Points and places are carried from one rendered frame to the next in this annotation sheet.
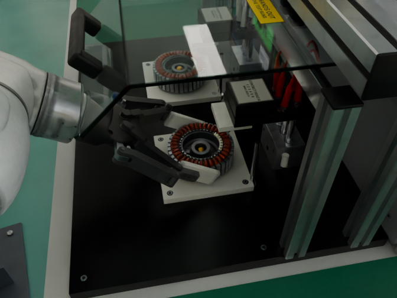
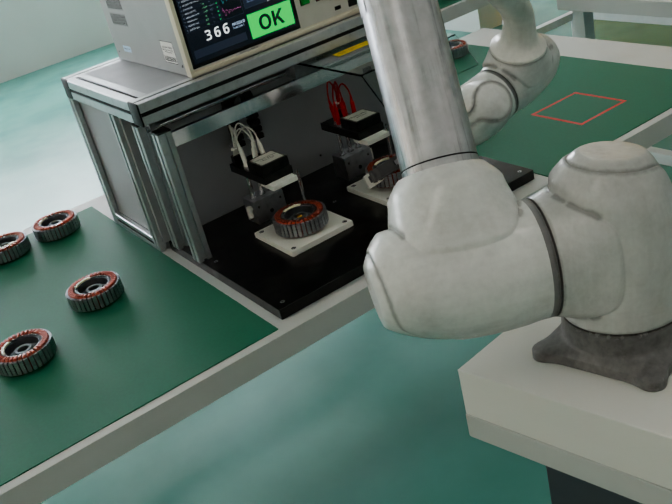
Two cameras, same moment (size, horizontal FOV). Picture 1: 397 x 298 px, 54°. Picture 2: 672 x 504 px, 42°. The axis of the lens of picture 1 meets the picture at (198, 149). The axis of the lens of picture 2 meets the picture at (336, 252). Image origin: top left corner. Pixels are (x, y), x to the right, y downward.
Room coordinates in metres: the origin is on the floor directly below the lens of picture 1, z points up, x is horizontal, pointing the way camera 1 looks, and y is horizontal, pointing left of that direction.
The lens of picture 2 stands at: (1.16, 1.61, 1.54)
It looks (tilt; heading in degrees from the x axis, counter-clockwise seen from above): 27 degrees down; 252
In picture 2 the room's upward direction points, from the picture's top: 14 degrees counter-clockwise
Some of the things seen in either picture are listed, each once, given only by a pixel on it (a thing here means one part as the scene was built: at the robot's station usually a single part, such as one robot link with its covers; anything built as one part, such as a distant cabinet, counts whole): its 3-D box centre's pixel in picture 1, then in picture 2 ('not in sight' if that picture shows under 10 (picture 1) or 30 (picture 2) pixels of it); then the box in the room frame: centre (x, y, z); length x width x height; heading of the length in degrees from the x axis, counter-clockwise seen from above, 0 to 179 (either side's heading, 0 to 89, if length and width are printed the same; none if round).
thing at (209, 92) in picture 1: (179, 81); (303, 229); (0.70, 0.04, 0.78); 0.15 x 0.15 x 0.01; 11
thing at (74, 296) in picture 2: not in sight; (94, 291); (1.13, -0.07, 0.77); 0.11 x 0.11 x 0.04
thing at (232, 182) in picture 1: (201, 161); (393, 182); (0.47, 0.00, 0.78); 0.15 x 0.15 x 0.01; 11
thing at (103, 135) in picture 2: not in sight; (119, 170); (0.98, -0.32, 0.91); 0.28 x 0.03 x 0.32; 101
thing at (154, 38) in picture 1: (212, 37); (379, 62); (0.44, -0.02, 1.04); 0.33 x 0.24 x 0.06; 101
